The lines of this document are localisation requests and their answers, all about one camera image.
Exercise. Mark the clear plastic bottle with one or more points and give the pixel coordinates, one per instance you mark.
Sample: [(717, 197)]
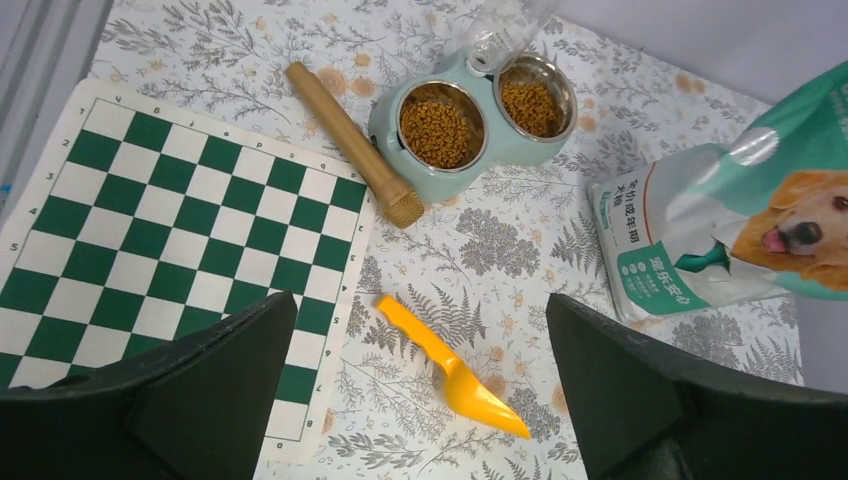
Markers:
[(501, 30)]

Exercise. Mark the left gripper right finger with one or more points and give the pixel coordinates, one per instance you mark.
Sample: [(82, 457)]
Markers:
[(642, 409)]

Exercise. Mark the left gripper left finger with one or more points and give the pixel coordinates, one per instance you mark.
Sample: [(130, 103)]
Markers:
[(193, 408)]

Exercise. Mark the green pet food bag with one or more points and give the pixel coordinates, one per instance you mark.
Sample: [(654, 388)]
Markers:
[(719, 224)]

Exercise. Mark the orange plastic scoop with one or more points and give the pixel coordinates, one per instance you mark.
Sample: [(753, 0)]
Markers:
[(463, 392)]

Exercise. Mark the brown wooden rolling pin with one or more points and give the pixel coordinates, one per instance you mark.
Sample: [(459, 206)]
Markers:
[(398, 200)]

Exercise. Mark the mint double pet bowl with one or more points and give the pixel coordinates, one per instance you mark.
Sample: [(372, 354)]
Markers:
[(441, 131)]

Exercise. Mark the green white chessboard mat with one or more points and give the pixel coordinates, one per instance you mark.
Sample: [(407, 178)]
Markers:
[(143, 222)]

